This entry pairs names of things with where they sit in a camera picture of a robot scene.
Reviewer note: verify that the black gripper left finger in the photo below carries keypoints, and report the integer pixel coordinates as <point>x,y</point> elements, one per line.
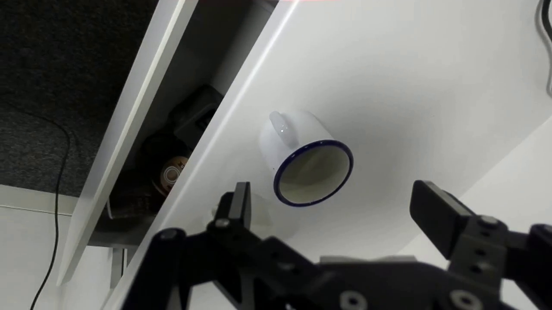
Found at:
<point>229,268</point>

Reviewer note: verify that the white kitchen drawer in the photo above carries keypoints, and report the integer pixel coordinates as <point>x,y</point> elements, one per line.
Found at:
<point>138,113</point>

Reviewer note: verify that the black box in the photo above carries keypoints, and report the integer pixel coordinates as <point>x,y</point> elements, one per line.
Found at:
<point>195,113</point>

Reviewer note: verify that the round brown spool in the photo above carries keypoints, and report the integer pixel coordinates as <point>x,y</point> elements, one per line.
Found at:
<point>170,172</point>

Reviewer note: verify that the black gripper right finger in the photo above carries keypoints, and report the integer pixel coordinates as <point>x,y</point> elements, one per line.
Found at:
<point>493,258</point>

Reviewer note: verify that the white robot base table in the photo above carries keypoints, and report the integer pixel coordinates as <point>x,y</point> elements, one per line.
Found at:
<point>22,258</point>

